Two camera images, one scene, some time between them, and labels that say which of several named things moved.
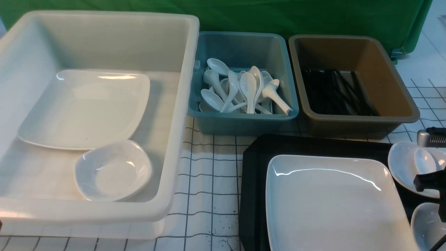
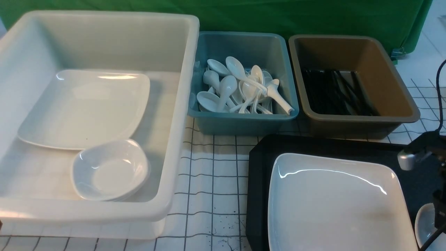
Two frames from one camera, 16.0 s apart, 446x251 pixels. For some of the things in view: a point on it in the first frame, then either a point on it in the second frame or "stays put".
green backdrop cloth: (399, 23) stays put
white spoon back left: (216, 65) stays put
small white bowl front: (427, 226) stays put
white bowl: (407, 160) to (116, 171)
